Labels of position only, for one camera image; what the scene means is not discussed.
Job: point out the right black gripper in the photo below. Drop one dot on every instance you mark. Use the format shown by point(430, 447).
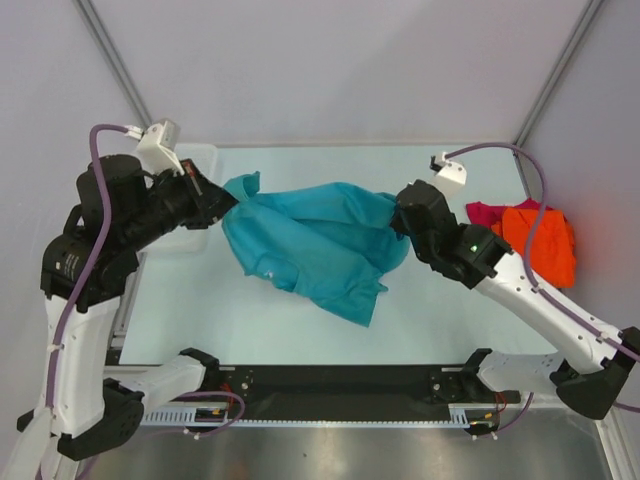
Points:
point(397, 222)

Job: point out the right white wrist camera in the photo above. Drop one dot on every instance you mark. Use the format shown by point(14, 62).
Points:
point(449, 177)

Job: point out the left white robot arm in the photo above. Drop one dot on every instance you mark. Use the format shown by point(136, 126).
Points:
point(122, 209)

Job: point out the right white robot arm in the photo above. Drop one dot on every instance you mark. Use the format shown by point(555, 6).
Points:
point(592, 360)

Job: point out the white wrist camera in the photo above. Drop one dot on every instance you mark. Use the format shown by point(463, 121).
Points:
point(449, 177)
point(155, 146)

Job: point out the teal t shirt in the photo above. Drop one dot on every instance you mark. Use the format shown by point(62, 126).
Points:
point(331, 244)

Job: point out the orange folded t shirt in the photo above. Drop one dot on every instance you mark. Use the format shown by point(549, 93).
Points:
point(552, 254)

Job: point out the white plastic basket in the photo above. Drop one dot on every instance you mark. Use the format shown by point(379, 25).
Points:
point(206, 158)

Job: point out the white slotted cable duct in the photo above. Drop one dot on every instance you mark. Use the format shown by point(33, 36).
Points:
point(193, 417)

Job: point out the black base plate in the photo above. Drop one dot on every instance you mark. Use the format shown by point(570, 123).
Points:
point(266, 387)

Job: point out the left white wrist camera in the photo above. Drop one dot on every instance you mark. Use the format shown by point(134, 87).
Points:
point(155, 146)

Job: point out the magenta folded t shirt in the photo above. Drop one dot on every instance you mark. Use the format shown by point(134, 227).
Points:
point(488, 215)

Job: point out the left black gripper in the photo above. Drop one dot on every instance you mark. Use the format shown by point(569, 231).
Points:
point(209, 200)

